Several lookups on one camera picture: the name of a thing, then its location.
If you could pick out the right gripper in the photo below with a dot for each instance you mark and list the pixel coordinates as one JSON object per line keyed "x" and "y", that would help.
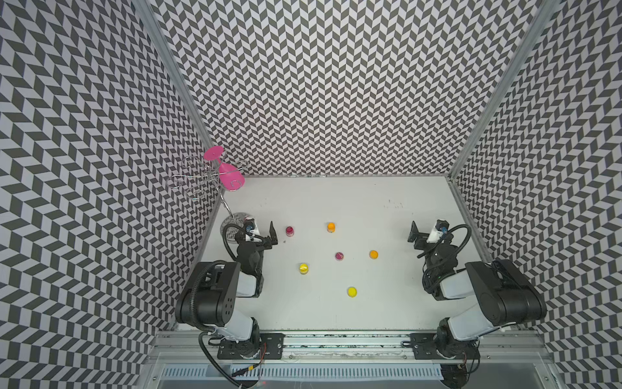
{"x": 421, "y": 239}

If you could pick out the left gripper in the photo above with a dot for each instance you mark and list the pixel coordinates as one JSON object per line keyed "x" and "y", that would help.
{"x": 266, "y": 242}

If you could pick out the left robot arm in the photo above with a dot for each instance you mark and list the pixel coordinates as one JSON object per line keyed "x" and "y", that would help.
{"x": 208, "y": 302}

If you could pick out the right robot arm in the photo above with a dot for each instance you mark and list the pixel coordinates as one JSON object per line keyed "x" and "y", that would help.
{"x": 504, "y": 296}

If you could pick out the pink plastic wine glass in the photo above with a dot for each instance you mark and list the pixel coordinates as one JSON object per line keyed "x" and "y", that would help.
{"x": 230, "y": 177}

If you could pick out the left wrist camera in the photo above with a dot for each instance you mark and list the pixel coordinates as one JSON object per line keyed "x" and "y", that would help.
{"x": 250, "y": 227}

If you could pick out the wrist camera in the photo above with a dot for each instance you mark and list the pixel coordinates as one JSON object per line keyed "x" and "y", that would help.
{"x": 439, "y": 230}
{"x": 250, "y": 227}

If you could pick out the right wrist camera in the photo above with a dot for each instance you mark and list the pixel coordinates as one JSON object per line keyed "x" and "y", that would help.
{"x": 439, "y": 230}

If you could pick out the chrome wire glass rack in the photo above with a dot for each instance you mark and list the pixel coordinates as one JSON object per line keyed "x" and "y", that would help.
{"x": 198, "y": 181}

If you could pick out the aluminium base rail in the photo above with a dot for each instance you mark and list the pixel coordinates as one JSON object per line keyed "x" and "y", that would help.
{"x": 393, "y": 346}

